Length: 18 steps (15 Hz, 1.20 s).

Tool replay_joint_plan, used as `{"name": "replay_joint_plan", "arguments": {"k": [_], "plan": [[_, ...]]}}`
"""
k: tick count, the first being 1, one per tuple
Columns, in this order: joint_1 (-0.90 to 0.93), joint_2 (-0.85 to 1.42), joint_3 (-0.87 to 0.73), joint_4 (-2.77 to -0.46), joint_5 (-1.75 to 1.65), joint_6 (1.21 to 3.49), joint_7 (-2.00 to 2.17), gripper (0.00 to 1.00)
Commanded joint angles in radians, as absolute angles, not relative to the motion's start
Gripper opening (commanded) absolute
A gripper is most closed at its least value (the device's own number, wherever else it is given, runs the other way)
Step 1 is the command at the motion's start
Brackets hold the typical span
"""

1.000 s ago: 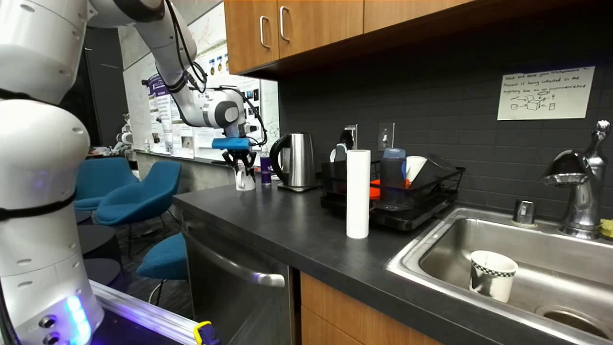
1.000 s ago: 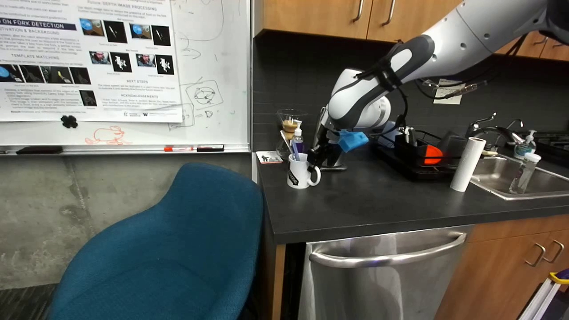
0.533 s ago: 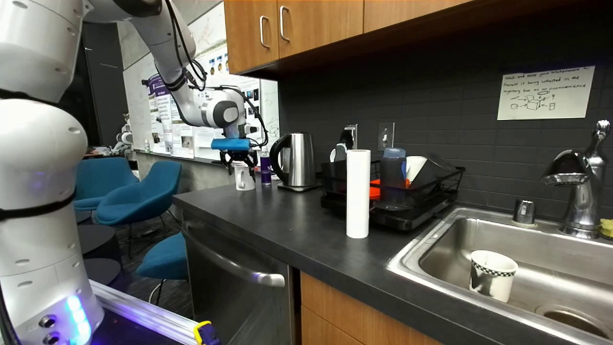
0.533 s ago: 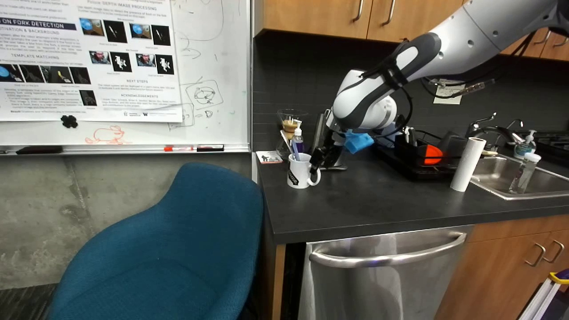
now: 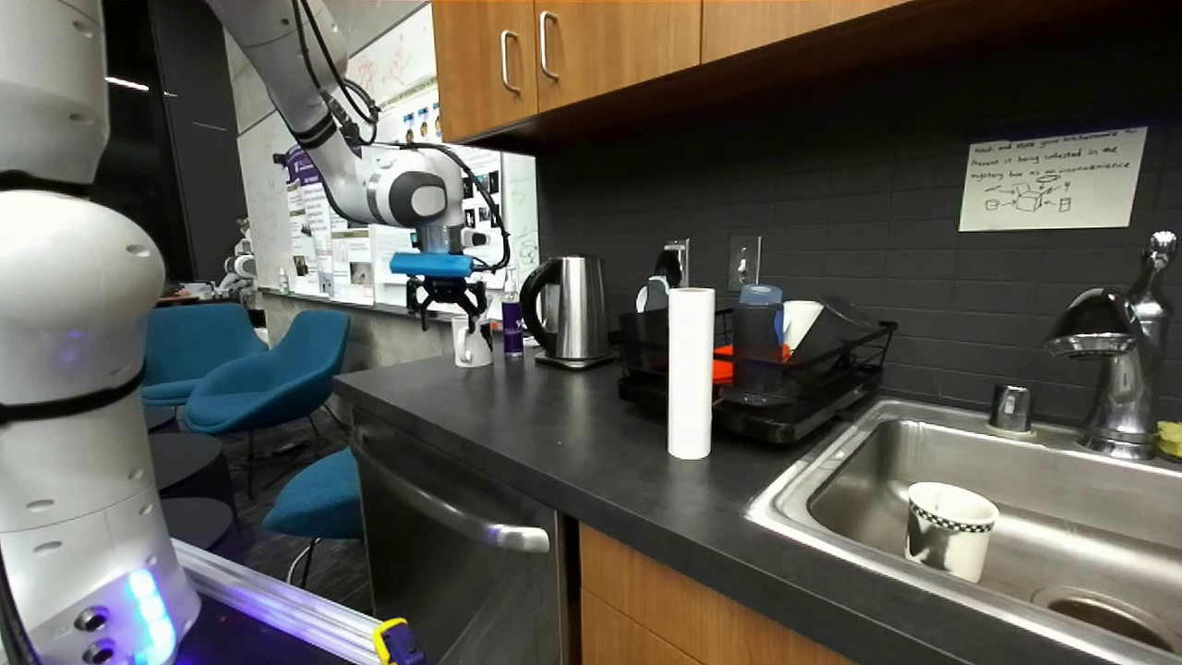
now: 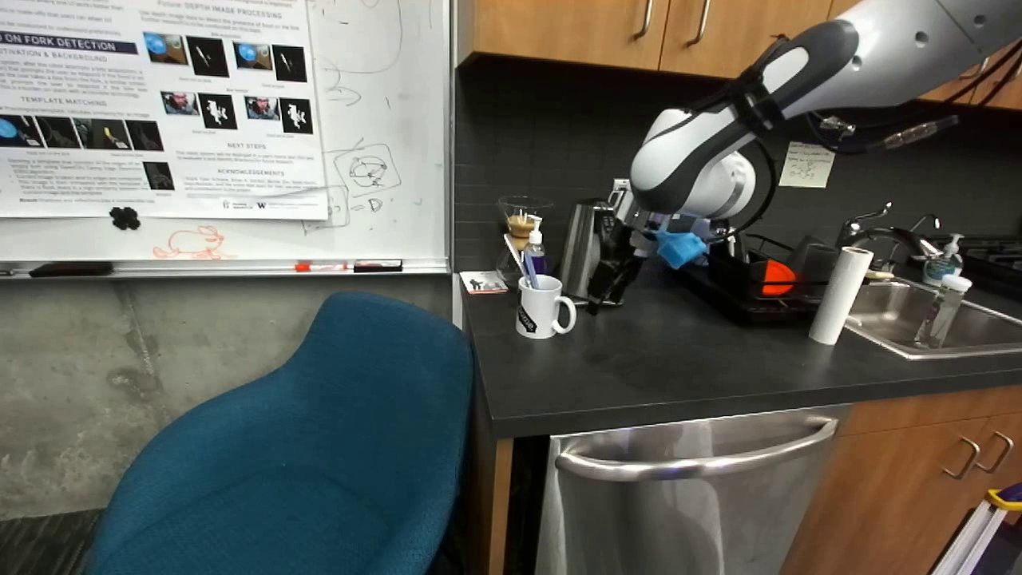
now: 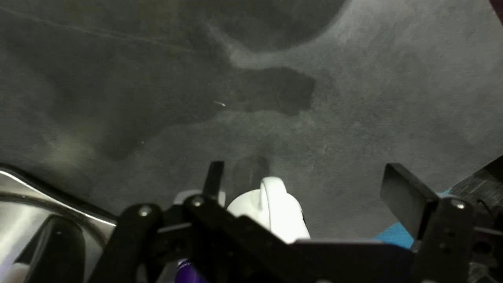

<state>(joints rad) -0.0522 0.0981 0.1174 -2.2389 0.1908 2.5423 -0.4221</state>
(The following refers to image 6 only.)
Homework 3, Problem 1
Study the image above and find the stainless steel sink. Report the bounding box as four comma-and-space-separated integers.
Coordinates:
845, 276, 1022, 361

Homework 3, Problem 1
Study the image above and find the white paper note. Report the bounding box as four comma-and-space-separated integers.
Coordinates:
778, 141, 836, 189

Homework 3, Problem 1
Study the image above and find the bundle of pens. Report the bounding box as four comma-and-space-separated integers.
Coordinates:
504, 233, 542, 290

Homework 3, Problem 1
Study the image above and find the white and yellow frame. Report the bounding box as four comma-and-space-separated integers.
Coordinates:
929, 482, 1022, 575

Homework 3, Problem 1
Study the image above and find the glass pour-over coffee maker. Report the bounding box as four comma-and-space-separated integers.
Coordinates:
496, 195, 553, 290

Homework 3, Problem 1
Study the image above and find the black dish rack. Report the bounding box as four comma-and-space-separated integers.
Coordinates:
675, 233, 841, 327

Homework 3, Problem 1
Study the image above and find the soap pump bottle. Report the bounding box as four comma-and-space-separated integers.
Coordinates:
923, 233, 965, 288

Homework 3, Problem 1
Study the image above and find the stainless steel dishwasher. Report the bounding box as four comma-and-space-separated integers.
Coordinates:
533, 404, 854, 575

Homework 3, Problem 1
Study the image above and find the wooden base cabinet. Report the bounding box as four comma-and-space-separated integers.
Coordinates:
781, 386, 1022, 575

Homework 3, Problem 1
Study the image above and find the orange bowl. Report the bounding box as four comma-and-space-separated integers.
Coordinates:
759, 259, 798, 298

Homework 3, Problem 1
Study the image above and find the clear pump bottle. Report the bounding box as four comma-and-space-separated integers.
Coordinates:
913, 274, 973, 351

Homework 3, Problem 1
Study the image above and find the whiteboard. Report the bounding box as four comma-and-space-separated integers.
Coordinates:
0, 0, 454, 279

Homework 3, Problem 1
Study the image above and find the paper towel roll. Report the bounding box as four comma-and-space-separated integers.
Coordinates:
808, 246, 875, 346

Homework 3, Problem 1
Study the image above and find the white mug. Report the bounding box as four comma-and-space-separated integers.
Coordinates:
516, 276, 577, 340

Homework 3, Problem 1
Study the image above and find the stainless steel kettle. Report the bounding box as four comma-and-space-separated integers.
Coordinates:
558, 199, 622, 309

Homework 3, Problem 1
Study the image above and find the dishwasher handle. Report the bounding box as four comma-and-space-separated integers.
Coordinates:
555, 415, 841, 482

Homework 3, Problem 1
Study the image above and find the chrome tap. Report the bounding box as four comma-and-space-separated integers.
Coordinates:
835, 201, 943, 271

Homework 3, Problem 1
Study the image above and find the base cabinet handle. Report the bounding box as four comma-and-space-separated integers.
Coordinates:
941, 436, 981, 481
976, 430, 1015, 475

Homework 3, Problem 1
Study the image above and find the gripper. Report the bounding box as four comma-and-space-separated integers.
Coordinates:
586, 209, 649, 316

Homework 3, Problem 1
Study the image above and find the black whiteboard eraser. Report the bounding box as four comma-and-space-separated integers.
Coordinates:
29, 262, 114, 279

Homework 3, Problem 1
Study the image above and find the blue upholstered chair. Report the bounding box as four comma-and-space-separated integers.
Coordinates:
82, 291, 477, 575

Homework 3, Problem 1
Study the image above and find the research poster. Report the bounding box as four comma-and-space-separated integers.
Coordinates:
0, 0, 330, 221

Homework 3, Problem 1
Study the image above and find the black cup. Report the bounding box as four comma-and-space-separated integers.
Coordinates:
786, 235, 841, 282

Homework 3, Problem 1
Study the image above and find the small purple spray bottle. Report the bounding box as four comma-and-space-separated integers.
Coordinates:
525, 217, 549, 277

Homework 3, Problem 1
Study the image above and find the small printed card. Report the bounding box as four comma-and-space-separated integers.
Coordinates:
460, 271, 509, 295

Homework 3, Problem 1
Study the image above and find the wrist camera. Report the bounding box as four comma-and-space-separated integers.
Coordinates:
653, 229, 709, 270

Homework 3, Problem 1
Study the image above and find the wooden wall cabinet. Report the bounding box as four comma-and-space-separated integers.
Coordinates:
458, 0, 1022, 112

